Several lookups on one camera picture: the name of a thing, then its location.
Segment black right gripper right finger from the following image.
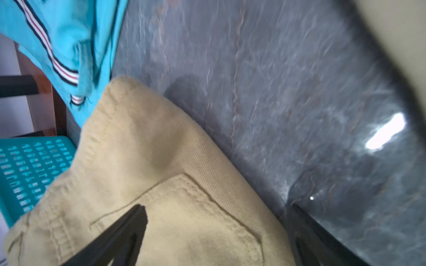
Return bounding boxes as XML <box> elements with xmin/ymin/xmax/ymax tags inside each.
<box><xmin>285</xmin><ymin>204</ymin><xmax>367</xmax><ymax>266</ymax></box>

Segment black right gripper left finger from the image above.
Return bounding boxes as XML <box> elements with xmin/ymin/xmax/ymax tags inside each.
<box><xmin>64</xmin><ymin>205</ymin><xmax>148</xmax><ymax>266</ymax></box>

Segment beige pants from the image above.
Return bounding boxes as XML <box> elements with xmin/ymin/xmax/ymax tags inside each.
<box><xmin>4</xmin><ymin>76</ymin><xmax>295</xmax><ymax>266</ymax></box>

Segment teal plastic basket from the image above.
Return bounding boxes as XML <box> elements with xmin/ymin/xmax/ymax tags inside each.
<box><xmin>1</xmin><ymin>136</ymin><xmax>76</xmax><ymax>228</ymax></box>

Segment folded teal pants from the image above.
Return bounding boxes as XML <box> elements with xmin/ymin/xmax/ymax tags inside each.
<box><xmin>1</xmin><ymin>0</ymin><xmax>128</xmax><ymax>126</ymax></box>

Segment brown wooden tiered stand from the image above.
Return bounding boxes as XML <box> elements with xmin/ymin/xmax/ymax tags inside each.
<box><xmin>1</xmin><ymin>43</ymin><xmax>67</xmax><ymax>137</ymax></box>

